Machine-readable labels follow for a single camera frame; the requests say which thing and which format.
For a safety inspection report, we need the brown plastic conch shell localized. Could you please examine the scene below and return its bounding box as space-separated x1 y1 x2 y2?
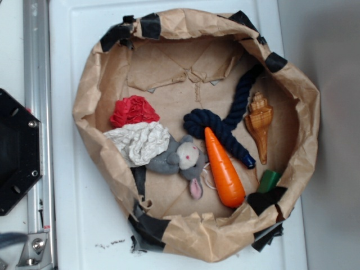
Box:
245 92 274 165

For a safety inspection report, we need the grey plush bunny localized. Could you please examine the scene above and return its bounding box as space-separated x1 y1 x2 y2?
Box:
146 135 209 200

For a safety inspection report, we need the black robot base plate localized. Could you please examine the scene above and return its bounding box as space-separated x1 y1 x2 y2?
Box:
1 89 42 216

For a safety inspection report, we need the orange plastic carrot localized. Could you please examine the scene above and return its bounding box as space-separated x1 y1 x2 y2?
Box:
204 127 245 208

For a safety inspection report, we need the silver corner bracket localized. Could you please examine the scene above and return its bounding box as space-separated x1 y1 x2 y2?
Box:
15 232 53 269

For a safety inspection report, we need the aluminium frame rail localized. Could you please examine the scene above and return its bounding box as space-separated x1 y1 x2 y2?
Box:
23 1 58 269

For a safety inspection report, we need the red paper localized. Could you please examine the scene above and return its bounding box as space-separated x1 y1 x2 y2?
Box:
110 95 160 128

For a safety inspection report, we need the navy blue rope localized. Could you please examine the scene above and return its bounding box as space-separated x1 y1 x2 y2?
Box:
182 64 265 170

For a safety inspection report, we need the green plastic block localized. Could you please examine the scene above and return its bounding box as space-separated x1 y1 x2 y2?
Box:
256 170 282 194

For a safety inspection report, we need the brown paper bag bin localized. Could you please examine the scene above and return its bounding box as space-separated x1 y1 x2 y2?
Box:
73 8 320 262

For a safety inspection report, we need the crumpled white paper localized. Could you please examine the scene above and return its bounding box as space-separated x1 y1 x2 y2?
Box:
104 121 170 168

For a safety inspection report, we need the white tray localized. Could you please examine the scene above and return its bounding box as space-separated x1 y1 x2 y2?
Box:
49 1 307 269

